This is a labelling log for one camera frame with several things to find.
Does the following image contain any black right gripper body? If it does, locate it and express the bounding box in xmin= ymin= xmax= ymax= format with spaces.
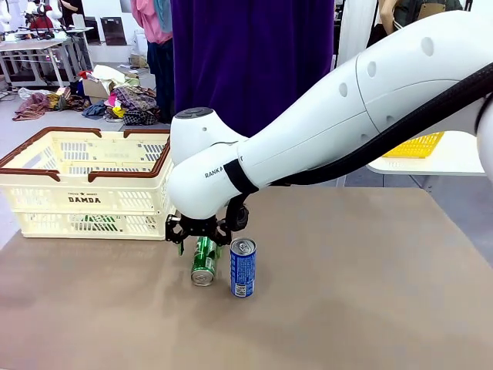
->
xmin=165 ymin=210 xmax=232 ymax=247

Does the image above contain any green drink can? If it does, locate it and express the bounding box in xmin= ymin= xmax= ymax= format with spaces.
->
xmin=70 ymin=214 xmax=121 ymax=233
xmin=190 ymin=235 xmax=223 ymax=288

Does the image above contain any blue drink can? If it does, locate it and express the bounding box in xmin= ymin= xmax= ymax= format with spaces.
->
xmin=230 ymin=237 xmax=258 ymax=298

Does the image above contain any cream basket with brown rim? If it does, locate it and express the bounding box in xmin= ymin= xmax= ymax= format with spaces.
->
xmin=0 ymin=126 xmax=178 ymax=242

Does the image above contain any yellow plastic basket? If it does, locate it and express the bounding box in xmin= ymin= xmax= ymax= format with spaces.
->
xmin=381 ymin=131 xmax=446 ymax=160

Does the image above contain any pile of colourful clothes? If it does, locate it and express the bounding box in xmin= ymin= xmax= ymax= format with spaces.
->
xmin=13 ymin=64 xmax=161 ymax=126

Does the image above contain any cardboard box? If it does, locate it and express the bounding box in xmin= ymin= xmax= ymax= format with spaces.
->
xmin=82 ymin=76 xmax=116 ymax=99

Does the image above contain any person in purple sweater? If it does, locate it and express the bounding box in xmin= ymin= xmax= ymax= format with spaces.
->
xmin=170 ymin=0 xmax=335 ymax=138

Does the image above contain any person in pink top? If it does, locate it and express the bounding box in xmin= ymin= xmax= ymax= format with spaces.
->
xmin=129 ymin=0 xmax=176 ymax=125

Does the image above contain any grey background desk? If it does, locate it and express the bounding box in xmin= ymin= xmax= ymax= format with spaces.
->
xmin=0 ymin=25 xmax=95 ymax=89

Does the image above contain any white side table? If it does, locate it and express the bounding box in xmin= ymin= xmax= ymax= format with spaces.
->
xmin=367 ymin=130 xmax=487 ymax=177

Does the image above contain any figure in brown apron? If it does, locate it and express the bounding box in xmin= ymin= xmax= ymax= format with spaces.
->
xmin=367 ymin=0 xmax=464 ymax=48

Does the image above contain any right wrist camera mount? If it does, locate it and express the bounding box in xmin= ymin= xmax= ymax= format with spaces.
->
xmin=226 ymin=194 xmax=250 ymax=233

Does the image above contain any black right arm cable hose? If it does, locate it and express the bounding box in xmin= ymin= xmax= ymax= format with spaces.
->
xmin=265 ymin=61 xmax=493 ymax=189

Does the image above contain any black wall panel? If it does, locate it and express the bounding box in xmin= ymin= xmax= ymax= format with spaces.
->
xmin=82 ymin=16 xmax=102 ymax=46
xmin=99 ymin=16 xmax=129 ymax=47

